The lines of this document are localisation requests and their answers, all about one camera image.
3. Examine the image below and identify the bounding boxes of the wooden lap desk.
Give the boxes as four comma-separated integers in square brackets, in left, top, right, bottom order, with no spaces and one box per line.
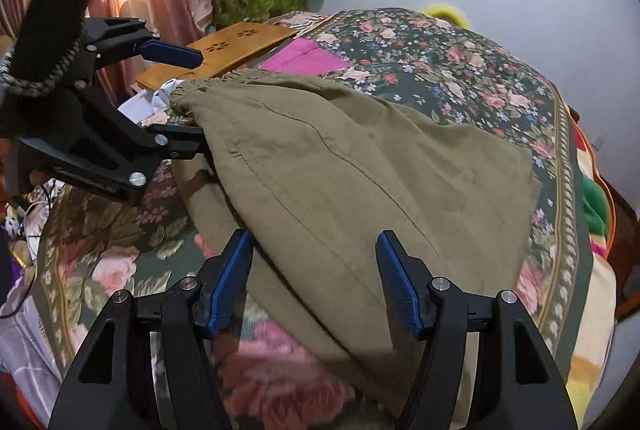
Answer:
[137,22,298,91]

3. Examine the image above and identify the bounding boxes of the olive green pants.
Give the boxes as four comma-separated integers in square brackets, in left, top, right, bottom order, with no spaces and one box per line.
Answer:
[167,70,543,428]

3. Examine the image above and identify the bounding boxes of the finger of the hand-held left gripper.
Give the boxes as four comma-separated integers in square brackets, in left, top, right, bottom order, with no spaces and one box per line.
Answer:
[82,17,203,73]
[135,124,211,161]

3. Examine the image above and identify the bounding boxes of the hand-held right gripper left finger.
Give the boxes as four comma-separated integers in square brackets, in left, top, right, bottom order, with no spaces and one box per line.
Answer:
[47,230,255,430]

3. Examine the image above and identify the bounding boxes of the colourful fleece blanket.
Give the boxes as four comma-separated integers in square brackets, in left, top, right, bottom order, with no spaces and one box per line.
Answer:
[570,107,618,261]

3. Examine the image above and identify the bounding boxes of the braided paracord lanyard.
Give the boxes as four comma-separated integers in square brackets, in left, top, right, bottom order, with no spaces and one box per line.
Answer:
[0,27,86,98]

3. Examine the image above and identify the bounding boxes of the yellow-green plush toy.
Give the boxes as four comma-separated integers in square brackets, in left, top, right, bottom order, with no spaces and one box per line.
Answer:
[424,4,468,28]

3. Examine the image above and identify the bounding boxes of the white cloth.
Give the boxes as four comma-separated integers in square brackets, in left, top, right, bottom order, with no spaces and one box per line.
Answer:
[117,80,181,128]

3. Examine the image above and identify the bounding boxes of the floral bedspread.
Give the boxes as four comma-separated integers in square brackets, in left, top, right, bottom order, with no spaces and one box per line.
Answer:
[37,8,618,430]

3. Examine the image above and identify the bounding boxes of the pink cloth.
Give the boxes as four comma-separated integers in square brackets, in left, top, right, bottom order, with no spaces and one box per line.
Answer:
[260,38,365,75]

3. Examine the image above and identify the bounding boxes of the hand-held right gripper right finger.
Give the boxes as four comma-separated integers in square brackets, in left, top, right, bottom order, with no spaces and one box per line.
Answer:
[376,230,578,430]

